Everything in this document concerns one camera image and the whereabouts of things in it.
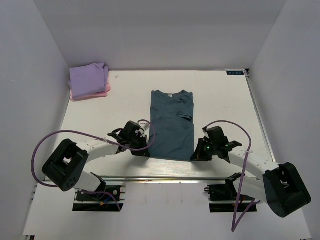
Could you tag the aluminium front rail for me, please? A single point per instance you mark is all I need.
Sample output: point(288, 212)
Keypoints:
point(161, 179)

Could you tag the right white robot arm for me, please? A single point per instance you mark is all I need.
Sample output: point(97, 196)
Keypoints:
point(278, 185)

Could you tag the teal blue t shirt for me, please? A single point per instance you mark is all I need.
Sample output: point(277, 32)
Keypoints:
point(172, 116)

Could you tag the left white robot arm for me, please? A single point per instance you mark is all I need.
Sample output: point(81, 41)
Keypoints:
point(65, 166)

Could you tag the dark blue corner label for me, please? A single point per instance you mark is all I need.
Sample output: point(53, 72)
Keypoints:
point(235, 73)

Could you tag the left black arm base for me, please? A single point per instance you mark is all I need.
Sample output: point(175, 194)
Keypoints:
point(111, 201)

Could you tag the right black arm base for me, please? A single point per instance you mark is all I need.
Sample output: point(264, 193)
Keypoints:
point(222, 197)

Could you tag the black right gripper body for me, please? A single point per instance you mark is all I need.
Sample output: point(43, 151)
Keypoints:
point(210, 148)

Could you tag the pink folded t shirt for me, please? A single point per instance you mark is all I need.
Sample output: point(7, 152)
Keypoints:
point(100, 93)

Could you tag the lavender folded t shirt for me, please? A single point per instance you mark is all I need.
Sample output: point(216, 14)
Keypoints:
point(87, 80)

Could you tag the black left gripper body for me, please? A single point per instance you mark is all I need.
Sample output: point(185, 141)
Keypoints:
point(138, 142)

